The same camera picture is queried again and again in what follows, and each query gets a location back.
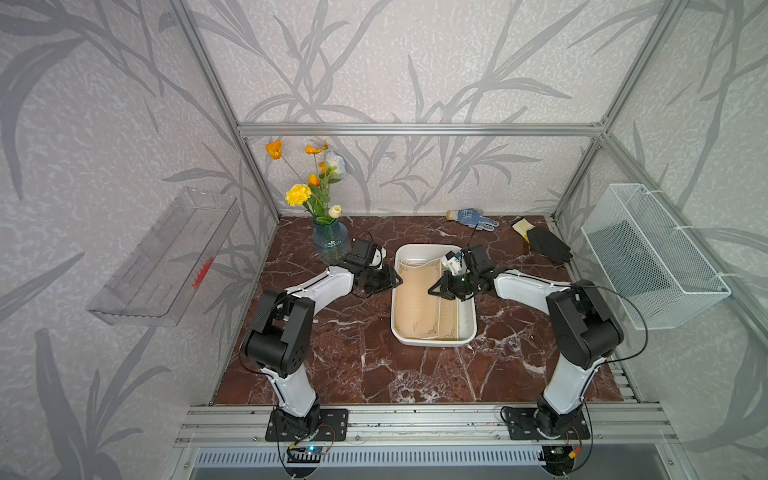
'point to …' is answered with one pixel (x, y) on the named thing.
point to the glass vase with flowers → (330, 238)
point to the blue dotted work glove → (472, 217)
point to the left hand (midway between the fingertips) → (399, 282)
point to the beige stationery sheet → (421, 314)
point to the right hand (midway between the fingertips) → (428, 289)
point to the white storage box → (420, 254)
